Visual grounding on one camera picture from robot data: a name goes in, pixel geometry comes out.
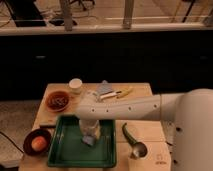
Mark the green plastic tray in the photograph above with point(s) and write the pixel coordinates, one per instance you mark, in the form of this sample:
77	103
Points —
68	150

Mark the yellow handled utensil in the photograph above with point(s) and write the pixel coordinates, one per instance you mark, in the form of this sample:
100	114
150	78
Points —
125	92

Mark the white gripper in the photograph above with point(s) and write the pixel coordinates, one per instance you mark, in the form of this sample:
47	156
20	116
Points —
90	128

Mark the white paper cup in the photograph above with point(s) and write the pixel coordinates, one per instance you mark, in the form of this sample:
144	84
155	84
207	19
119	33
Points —
75	85

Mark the orange fruit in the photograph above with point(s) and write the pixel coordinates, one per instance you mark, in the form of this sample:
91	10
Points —
39	143

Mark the brown bowl with contents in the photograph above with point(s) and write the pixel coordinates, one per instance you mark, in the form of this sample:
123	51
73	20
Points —
57	101

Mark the green handled metal scoop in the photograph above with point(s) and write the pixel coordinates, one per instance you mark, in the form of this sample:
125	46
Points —
139	149

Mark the dark bowl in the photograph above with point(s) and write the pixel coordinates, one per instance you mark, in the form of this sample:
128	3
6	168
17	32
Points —
27	147

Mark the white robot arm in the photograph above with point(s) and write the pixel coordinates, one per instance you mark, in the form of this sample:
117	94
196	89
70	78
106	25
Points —
193	120

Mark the white handled knife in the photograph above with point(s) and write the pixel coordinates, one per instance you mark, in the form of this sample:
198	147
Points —
109	95

